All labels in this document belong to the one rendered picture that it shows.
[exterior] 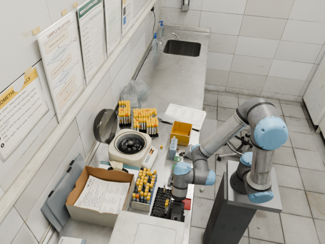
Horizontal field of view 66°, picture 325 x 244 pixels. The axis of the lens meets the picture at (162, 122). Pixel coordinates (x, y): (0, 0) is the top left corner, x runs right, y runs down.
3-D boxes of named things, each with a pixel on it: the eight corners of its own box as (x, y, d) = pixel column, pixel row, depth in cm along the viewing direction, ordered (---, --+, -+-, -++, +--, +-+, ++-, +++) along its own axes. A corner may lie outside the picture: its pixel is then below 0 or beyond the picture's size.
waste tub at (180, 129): (188, 147, 170) (189, 136, 163) (169, 143, 172) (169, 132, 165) (191, 134, 180) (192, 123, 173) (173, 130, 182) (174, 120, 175)
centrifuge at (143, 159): (147, 176, 150) (147, 163, 142) (104, 162, 157) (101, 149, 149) (161, 149, 168) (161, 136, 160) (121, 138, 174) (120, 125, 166)
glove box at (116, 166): (135, 189, 144) (135, 178, 138) (96, 181, 147) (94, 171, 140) (140, 172, 153) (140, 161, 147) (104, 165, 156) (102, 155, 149)
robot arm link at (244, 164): (254, 164, 143) (261, 148, 134) (261, 184, 133) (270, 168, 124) (233, 164, 142) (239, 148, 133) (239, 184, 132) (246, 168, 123)
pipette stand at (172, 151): (177, 160, 161) (178, 150, 154) (166, 159, 161) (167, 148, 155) (178, 149, 168) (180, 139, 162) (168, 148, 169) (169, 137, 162)
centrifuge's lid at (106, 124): (96, 122, 137) (83, 120, 139) (106, 154, 152) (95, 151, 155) (114, 100, 152) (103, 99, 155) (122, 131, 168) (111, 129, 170)
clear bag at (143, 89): (138, 102, 206) (138, 88, 197) (124, 94, 213) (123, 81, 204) (154, 92, 218) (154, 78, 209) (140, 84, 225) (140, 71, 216)
